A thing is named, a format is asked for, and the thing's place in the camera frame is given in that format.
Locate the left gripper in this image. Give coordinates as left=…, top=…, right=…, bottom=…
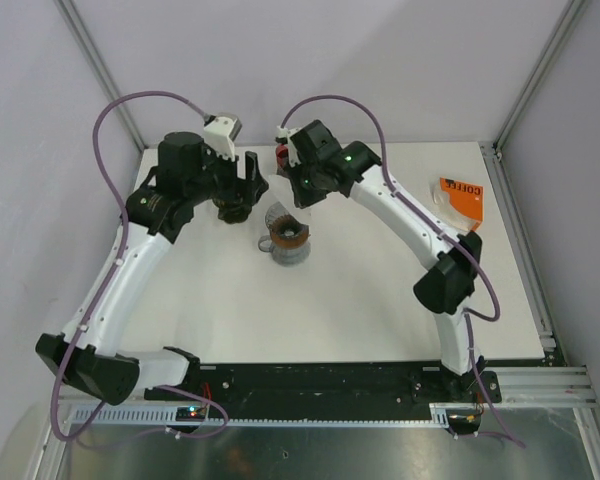
left=185, top=139, right=267, bottom=207

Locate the clear ribbed glass dripper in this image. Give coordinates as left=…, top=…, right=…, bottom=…
left=264, top=202, right=309, bottom=237

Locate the brown dripper ring holder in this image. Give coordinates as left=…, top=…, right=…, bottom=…
left=270, top=219, right=310, bottom=250

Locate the clear glass server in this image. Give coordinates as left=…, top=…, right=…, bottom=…
left=257, top=236, right=311, bottom=267

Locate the orange coffee filter box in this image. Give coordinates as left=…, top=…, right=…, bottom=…
left=432, top=177, right=484, bottom=232

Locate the white paper coffee filter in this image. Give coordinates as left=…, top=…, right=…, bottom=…
left=268, top=174, right=312, bottom=224

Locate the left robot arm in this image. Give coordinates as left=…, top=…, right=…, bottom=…
left=35, top=132, right=269, bottom=405

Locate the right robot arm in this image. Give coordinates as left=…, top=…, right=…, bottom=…
left=276, top=120, right=482, bottom=401

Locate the dark olive dripper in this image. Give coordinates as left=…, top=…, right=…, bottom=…
left=212, top=199, right=253, bottom=225

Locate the red and grey carafe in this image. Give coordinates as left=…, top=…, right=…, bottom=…
left=275, top=144, right=289, bottom=175

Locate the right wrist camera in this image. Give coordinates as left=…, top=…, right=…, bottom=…
left=275, top=126, right=300, bottom=168

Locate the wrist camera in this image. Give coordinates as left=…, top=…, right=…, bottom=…
left=203, top=113, right=242, bottom=162
left=275, top=126, right=300, bottom=168

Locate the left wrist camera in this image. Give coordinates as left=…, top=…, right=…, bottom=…
left=203, top=113, right=242, bottom=162

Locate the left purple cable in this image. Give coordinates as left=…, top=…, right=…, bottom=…
left=49, top=91, right=230, bottom=450

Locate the purple cable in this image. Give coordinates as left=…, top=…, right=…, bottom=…
left=278, top=94, right=527, bottom=450
left=49, top=91, right=230, bottom=450

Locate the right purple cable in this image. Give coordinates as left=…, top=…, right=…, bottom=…
left=278, top=94, right=527, bottom=450

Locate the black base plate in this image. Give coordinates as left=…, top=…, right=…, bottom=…
left=143, top=360, right=503, bottom=421

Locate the grey cable duct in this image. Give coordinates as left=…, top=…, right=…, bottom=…
left=93, top=403, right=484, bottom=428

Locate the aluminium frame rail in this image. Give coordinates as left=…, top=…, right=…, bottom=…
left=52, top=364, right=596, bottom=405

